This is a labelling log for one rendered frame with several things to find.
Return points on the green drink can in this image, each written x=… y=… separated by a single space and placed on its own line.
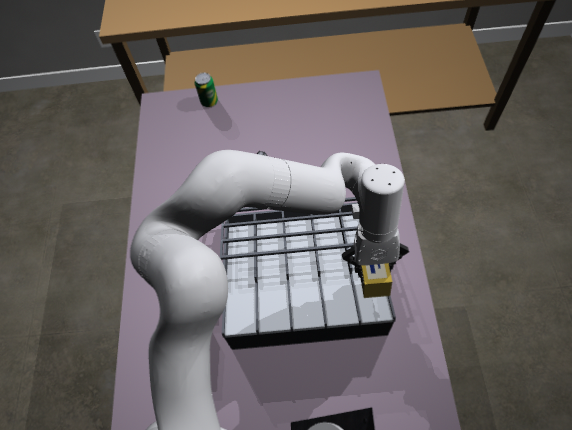
x=206 y=90

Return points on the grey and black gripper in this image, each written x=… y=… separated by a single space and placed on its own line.
x=368 y=252

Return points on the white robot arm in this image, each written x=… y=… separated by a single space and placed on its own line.
x=190 y=279

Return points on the yellow butter carton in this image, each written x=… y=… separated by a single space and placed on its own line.
x=376 y=280

